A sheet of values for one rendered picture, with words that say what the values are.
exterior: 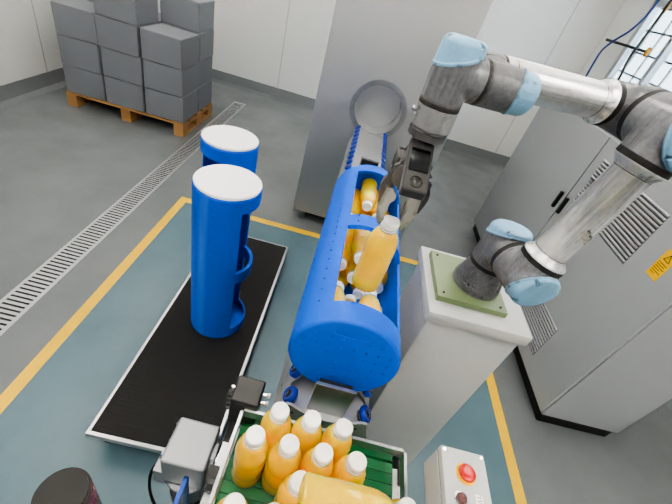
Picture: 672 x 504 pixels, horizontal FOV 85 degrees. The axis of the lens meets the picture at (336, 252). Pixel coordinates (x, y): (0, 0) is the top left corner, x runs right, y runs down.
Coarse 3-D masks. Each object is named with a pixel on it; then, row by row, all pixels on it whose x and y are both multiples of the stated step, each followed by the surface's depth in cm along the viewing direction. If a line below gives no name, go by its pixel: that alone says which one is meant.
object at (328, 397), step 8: (320, 384) 90; (328, 384) 90; (336, 384) 91; (344, 384) 92; (312, 392) 93; (320, 392) 92; (328, 392) 91; (336, 392) 91; (344, 392) 90; (352, 392) 90; (312, 400) 94; (320, 400) 94; (328, 400) 93; (336, 400) 93; (344, 400) 92; (312, 408) 97; (320, 408) 96; (328, 408) 96; (336, 408) 95; (344, 408) 95; (336, 416) 97
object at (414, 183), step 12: (420, 144) 67; (408, 156) 66; (420, 156) 66; (432, 156) 67; (408, 168) 65; (420, 168) 65; (408, 180) 64; (420, 180) 64; (408, 192) 64; (420, 192) 63
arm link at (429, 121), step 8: (416, 112) 66; (424, 112) 63; (432, 112) 63; (440, 112) 62; (416, 120) 65; (424, 120) 64; (432, 120) 63; (440, 120) 63; (448, 120) 63; (416, 128) 66; (424, 128) 64; (432, 128) 64; (440, 128) 64; (448, 128) 65; (440, 136) 66
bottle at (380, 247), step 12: (372, 240) 79; (384, 240) 78; (396, 240) 79; (372, 252) 80; (384, 252) 79; (360, 264) 84; (372, 264) 82; (384, 264) 82; (360, 276) 85; (372, 276) 84; (360, 288) 87; (372, 288) 86
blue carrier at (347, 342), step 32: (352, 192) 134; (352, 224) 116; (320, 256) 109; (320, 288) 95; (384, 288) 126; (320, 320) 85; (352, 320) 84; (384, 320) 88; (288, 352) 94; (320, 352) 91; (352, 352) 90; (384, 352) 88; (352, 384) 98
